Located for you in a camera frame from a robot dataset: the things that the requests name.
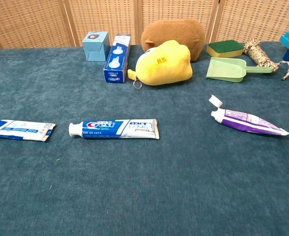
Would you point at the purple toothpaste tube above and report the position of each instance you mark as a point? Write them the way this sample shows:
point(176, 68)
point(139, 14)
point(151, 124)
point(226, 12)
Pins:
point(245, 123)

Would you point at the blue Crest toothpaste tube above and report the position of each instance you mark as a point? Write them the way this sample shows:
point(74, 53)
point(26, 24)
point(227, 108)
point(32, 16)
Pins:
point(102, 129)

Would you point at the blue toothpaste carton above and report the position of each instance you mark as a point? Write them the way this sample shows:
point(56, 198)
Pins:
point(116, 59)

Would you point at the flat toothpaste carton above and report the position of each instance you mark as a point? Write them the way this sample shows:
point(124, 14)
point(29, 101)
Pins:
point(16, 129)

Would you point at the yellow plush toy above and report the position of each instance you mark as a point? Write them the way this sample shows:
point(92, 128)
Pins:
point(164, 66)

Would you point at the blue table cloth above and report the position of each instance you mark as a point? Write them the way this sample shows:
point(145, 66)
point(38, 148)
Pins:
point(144, 177)

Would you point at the small light blue box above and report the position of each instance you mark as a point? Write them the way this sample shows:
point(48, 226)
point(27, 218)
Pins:
point(95, 46)

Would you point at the brown plush toy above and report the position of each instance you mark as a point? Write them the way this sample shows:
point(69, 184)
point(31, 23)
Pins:
point(176, 30)

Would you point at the light green dustpan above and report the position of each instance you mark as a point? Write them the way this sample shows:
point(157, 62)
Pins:
point(224, 70)

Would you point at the green yellow sponge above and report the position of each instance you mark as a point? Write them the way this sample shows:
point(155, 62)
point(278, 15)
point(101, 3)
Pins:
point(224, 49)

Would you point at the wicker folding screen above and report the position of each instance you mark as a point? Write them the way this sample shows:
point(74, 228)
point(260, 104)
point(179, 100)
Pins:
point(23, 19)

